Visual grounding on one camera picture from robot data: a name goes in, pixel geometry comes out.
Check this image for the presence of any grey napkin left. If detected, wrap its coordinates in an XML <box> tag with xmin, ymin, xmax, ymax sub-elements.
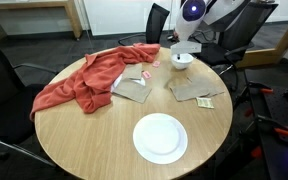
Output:
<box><xmin>111</xmin><ymin>79</ymin><xmax>153</xmax><ymax>104</ymax></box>

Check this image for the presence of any wooden bench table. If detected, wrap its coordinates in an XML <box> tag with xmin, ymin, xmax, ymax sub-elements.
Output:
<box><xmin>0</xmin><ymin>0</ymin><xmax>84</xmax><ymax>42</ymax></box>

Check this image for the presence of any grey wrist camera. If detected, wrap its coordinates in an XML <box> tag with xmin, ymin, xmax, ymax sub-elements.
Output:
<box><xmin>170</xmin><ymin>40</ymin><xmax>203</xmax><ymax>55</ymax></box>

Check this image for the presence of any white bowl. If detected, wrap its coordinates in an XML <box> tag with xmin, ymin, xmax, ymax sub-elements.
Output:
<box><xmin>170</xmin><ymin>52</ymin><xmax>195</xmax><ymax>71</ymax></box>

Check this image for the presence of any black perforated mounting board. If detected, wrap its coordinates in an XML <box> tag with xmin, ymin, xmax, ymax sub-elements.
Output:
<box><xmin>263</xmin><ymin>85</ymin><xmax>288</xmax><ymax>150</ymax></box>

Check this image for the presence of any yellow-green printed sachet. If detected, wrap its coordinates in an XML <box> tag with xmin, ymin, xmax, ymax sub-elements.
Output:
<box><xmin>196</xmin><ymin>96</ymin><xmax>216</xmax><ymax>110</ymax></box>

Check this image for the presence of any orange-red cloth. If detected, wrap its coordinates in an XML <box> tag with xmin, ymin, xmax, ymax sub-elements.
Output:
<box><xmin>29</xmin><ymin>42</ymin><xmax>161</xmax><ymax>122</ymax></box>

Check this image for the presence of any brown paper napkin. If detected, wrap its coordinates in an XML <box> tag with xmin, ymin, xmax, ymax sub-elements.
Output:
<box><xmin>120</xmin><ymin>62</ymin><xmax>144</xmax><ymax>81</ymax></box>
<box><xmin>186</xmin><ymin>74</ymin><xmax>226</xmax><ymax>99</ymax></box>
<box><xmin>169</xmin><ymin>81</ymin><xmax>212</xmax><ymax>103</ymax></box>

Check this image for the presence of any black mesh office chair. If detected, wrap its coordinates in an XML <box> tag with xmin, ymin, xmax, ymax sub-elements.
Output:
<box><xmin>117</xmin><ymin>2</ymin><xmax>171</xmax><ymax>47</ymax></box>
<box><xmin>193</xmin><ymin>1</ymin><xmax>280</xmax><ymax>78</ymax></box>
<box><xmin>0</xmin><ymin>32</ymin><xmax>59</xmax><ymax>168</ymax></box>

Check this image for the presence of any orange black bar clamp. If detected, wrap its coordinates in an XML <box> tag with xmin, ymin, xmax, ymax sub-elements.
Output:
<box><xmin>232</xmin><ymin>80</ymin><xmax>275</xmax><ymax>118</ymax></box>
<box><xmin>239</xmin><ymin>114</ymin><xmax>288</xmax><ymax>160</ymax></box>

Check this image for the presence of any white plate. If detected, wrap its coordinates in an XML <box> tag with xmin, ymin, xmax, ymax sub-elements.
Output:
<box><xmin>132</xmin><ymin>112</ymin><xmax>189</xmax><ymax>166</ymax></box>

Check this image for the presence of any wooden door frame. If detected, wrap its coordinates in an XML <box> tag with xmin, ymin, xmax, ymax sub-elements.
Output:
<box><xmin>236</xmin><ymin>5</ymin><xmax>288</xmax><ymax>70</ymax></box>

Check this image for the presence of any white paper sheet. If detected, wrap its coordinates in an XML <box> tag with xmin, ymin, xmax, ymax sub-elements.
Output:
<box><xmin>110</xmin><ymin>73</ymin><xmax>147</xmax><ymax>93</ymax></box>

